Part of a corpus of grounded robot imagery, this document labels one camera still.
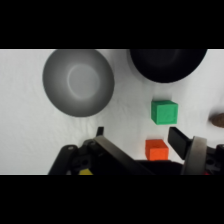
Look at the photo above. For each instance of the black bowl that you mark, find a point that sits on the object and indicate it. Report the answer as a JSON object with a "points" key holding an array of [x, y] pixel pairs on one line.
{"points": [[167, 64]]}

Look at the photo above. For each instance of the grey bowl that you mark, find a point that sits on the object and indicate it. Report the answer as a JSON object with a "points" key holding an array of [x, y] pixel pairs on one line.
{"points": [[78, 83]]}

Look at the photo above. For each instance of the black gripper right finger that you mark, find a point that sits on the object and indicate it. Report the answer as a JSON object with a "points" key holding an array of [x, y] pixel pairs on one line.
{"points": [[179, 141]]}

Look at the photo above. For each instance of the red cube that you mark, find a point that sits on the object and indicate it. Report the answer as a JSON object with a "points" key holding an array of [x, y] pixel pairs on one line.
{"points": [[156, 150]]}

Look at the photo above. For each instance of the small brown object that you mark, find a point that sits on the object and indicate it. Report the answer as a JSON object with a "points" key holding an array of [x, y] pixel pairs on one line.
{"points": [[218, 120]]}

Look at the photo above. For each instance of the green cube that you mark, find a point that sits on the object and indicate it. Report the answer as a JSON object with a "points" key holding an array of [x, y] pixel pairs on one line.
{"points": [[164, 112]]}

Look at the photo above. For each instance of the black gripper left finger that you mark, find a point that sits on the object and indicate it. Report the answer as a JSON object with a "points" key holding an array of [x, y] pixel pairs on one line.
{"points": [[115, 155]]}

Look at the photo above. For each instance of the yellow cup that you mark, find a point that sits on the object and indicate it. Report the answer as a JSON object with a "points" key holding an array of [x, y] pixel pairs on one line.
{"points": [[85, 172]]}

